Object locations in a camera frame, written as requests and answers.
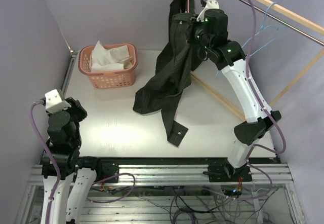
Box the metal hanging rod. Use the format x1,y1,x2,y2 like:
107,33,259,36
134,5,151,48
205,0,324,46

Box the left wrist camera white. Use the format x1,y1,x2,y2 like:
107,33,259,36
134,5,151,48
45,89,71,114

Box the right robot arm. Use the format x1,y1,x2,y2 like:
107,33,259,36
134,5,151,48
190,8,281,181

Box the blue wire hanger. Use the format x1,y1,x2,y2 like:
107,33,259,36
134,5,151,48
215,1,280,80

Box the white shirt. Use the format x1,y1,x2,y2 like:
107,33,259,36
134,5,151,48
91,41,133,72

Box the wooden clothes rack frame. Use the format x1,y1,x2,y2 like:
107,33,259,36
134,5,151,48
191,0,323,121

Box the pink plastic basket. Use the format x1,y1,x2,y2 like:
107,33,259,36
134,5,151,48
78,42,138,89

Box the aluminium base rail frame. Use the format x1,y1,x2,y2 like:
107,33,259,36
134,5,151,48
27,50,299,224

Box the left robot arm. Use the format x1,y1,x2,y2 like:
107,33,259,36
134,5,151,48
39,91,118,223

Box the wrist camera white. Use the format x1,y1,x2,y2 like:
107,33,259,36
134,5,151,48
45,89,71,114
196,0,219,22

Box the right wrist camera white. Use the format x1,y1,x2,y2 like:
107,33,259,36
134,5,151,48
196,0,219,22

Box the tangled cables under table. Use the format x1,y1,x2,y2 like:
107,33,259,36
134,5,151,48
85,173,279,224

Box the dark striped shirt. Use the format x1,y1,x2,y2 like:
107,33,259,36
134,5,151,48
133,0,202,146

